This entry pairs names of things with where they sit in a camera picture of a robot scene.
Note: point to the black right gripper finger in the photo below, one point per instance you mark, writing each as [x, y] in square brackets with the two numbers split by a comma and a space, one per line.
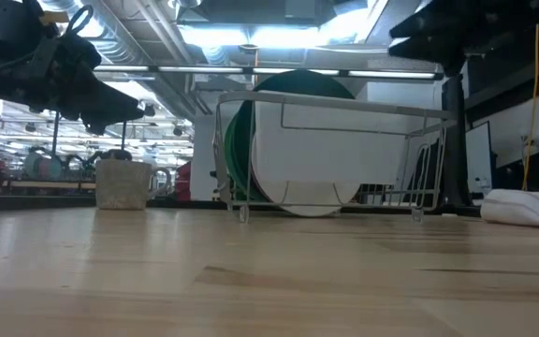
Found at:
[431, 54]
[424, 23]

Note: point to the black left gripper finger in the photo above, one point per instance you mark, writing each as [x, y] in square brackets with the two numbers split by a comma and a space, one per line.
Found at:
[110, 100]
[96, 125]

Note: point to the grey speckled mug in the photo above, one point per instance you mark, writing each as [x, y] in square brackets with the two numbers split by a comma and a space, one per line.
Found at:
[122, 185]

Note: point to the dark green plate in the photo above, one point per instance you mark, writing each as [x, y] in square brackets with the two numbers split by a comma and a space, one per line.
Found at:
[297, 79]

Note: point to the white saucer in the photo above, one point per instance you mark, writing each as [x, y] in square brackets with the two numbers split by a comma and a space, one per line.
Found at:
[307, 201]

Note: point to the LED light bar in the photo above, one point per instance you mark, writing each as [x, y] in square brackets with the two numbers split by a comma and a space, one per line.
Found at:
[194, 69]

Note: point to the red background cabinet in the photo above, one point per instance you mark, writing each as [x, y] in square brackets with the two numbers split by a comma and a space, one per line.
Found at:
[183, 180]

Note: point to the white striped towel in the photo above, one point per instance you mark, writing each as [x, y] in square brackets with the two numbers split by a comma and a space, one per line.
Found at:
[527, 208]

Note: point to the black aluminium rig frame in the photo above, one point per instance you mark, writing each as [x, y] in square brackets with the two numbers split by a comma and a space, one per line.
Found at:
[454, 140]

